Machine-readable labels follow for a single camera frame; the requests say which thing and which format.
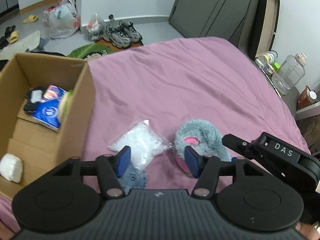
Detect blue grey patterned sock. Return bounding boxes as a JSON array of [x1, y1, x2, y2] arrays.
[[118, 164, 147, 195]]

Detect grey fluffy plush slipper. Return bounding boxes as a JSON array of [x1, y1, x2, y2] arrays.
[[174, 119, 232, 177]]

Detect clear bag white stuffing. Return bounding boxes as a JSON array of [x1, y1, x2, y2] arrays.
[[108, 119, 172, 171]]

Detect burger plush toy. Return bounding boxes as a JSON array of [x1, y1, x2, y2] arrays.
[[57, 90, 73, 123]]

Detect blue tissue pack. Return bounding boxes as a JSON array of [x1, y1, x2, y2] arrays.
[[33, 85, 67, 132]]

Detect black pouch white label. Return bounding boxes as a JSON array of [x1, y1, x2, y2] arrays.
[[23, 87, 46, 114]]

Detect white sock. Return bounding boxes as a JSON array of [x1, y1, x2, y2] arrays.
[[0, 153, 23, 183]]

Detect person's right hand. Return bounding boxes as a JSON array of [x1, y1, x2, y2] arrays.
[[296, 222, 320, 240]]

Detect white side shelf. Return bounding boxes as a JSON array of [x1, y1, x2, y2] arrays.
[[296, 102, 319, 148]]

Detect large clear plastic jug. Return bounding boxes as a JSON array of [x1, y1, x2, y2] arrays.
[[271, 53, 307, 95]]

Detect white jar green lid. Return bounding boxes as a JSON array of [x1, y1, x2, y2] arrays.
[[255, 50, 280, 75]]

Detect brown cardboard box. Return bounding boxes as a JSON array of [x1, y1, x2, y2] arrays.
[[1, 53, 95, 200]]

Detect green leaf cartoon rug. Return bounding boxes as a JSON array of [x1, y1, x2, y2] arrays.
[[67, 43, 113, 61]]

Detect grey sneaker left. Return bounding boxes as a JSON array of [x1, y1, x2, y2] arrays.
[[103, 25, 132, 49]]

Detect grey sneaker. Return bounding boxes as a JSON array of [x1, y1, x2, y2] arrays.
[[119, 21, 143, 43], [103, 25, 132, 49]]

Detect wooden framed board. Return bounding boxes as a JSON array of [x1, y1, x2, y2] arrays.
[[247, 0, 280, 60]]

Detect grey sneaker right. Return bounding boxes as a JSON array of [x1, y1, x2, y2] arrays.
[[119, 21, 143, 43]]

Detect small clear plastic bag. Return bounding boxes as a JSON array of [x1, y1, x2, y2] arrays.
[[84, 13, 106, 41]]

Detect black clothes pile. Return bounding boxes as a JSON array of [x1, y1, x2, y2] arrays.
[[26, 51, 66, 57]]

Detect white towel on floor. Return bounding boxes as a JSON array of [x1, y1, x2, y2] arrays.
[[0, 30, 41, 60]]

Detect large white plastic bag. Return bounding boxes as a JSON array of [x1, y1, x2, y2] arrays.
[[42, 0, 80, 40]]

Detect grey door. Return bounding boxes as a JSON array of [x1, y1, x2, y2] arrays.
[[169, 0, 258, 48]]

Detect yellow slipper near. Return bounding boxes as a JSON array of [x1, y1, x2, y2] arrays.
[[9, 31, 19, 44]]

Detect yellow slipper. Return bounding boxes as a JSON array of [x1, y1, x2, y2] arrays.
[[9, 31, 19, 44], [23, 15, 39, 24]]

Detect black slipper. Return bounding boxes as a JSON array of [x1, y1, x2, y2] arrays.
[[0, 25, 16, 50]]

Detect yellow slipper far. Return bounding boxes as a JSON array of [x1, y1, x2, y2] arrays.
[[23, 15, 39, 24]]

